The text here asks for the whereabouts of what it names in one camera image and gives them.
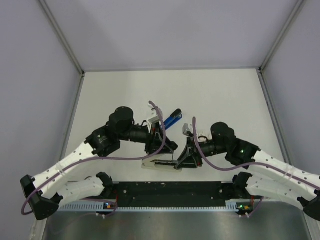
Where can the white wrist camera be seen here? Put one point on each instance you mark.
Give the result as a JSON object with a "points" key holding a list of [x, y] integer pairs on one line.
{"points": [[153, 117], [187, 130]]}

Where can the aluminium frame post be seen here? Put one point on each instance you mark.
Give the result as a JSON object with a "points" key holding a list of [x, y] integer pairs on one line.
{"points": [[299, 5], [60, 36]]}

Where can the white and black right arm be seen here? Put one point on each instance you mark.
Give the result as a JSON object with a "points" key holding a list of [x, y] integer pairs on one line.
{"points": [[264, 175]]}

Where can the aluminium frame post right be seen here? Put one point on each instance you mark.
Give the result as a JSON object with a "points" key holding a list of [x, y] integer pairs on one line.
{"points": [[299, 5]]}

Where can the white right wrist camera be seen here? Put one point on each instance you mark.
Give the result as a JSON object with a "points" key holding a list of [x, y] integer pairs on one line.
{"points": [[187, 130]]}

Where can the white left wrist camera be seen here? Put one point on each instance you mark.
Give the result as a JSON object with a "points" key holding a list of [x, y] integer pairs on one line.
{"points": [[153, 117]]}

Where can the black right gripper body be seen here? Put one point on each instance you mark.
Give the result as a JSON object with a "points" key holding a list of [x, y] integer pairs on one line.
{"points": [[196, 158]]}

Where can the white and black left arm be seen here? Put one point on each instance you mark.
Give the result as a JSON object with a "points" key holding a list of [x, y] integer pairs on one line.
{"points": [[68, 180]]}

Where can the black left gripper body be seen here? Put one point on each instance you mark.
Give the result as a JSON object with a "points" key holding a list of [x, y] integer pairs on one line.
{"points": [[150, 145]]}

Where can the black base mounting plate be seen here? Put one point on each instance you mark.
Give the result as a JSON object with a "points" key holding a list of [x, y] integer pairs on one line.
{"points": [[175, 194]]}

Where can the aluminium frame post left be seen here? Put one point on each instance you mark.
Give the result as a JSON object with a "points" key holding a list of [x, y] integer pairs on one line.
{"points": [[60, 36]]}

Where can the grey and black stapler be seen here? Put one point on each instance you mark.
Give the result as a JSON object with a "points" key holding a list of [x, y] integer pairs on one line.
{"points": [[161, 162]]}

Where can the light blue slotted cable duct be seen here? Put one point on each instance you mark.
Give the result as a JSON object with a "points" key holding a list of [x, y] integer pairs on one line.
{"points": [[104, 207]]}

